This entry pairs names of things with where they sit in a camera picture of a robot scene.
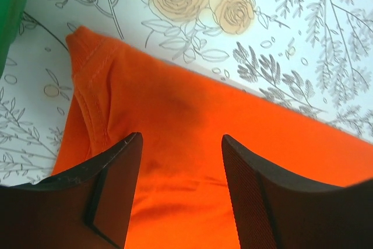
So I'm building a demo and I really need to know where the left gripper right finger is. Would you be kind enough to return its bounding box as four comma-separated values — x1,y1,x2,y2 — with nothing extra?
221,135,372,248

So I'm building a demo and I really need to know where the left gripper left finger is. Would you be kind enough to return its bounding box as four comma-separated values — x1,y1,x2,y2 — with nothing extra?
1,133,143,248

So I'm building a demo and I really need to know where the orange t shirt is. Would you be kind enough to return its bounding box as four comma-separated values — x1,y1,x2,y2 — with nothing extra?
53,27,372,248

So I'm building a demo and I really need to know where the floral patterned table mat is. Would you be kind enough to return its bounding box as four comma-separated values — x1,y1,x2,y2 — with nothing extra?
1,0,372,185

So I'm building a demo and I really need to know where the green plastic bin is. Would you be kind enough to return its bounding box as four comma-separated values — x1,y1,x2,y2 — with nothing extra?
0,0,27,72

